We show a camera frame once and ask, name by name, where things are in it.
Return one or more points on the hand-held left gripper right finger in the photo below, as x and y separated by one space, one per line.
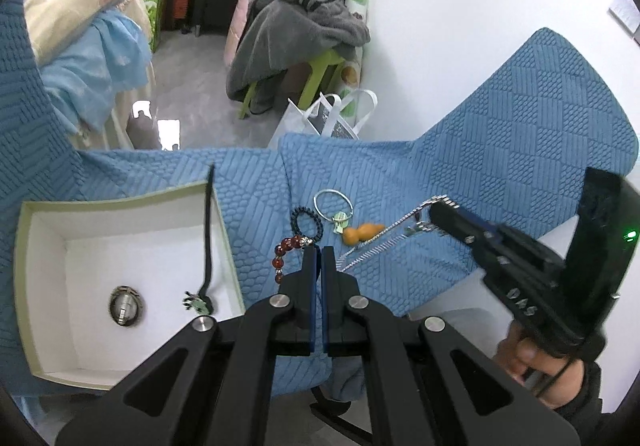
327 276

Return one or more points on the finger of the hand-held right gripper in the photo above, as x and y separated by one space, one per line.
447 221
477 220

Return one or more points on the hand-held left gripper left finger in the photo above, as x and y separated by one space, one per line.
314 276

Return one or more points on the round metal pendant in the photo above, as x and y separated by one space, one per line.
124 306

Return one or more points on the white box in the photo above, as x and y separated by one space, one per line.
75 341

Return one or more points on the person's right forearm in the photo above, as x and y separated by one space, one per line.
595 418

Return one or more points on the person's right hand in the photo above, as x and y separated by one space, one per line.
540 371

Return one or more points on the orange gourd pendant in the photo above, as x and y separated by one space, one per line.
356 233

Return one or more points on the small green charm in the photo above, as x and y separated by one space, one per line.
341 220

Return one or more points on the silver bangle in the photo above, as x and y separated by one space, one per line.
315 202

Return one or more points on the black chair base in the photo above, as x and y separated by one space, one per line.
340 418

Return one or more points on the white tote bag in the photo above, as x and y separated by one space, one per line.
295 121

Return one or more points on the green plastic stool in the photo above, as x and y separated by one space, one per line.
325 66

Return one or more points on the grey blanket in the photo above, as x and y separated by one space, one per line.
300 26

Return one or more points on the light blue bed skirt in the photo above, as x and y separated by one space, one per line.
100 56

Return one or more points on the green shopping bag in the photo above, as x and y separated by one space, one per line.
155 11

